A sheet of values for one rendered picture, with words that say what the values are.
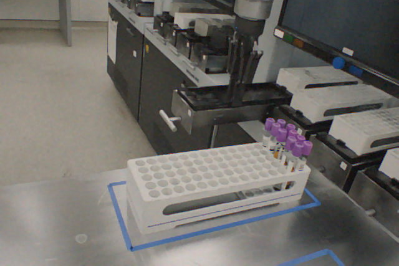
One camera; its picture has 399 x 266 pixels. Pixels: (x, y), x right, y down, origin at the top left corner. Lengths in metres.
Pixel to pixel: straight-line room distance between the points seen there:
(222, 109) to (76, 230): 0.53
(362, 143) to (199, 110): 0.39
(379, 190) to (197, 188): 0.43
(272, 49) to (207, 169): 0.66
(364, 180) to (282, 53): 0.52
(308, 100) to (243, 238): 0.51
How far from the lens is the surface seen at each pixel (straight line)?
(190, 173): 0.55
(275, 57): 1.16
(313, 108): 0.95
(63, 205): 0.58
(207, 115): 0.92
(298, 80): 1.09
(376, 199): 0.83
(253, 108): 0.99
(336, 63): 0.92
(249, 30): 0.87
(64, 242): 0.53
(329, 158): 0.89
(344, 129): 0.89
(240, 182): 0.55
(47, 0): 4.37
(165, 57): 1.71
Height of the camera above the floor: 1.21
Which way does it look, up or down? 28 degrees down
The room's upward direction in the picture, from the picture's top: 9 degrees clockwise
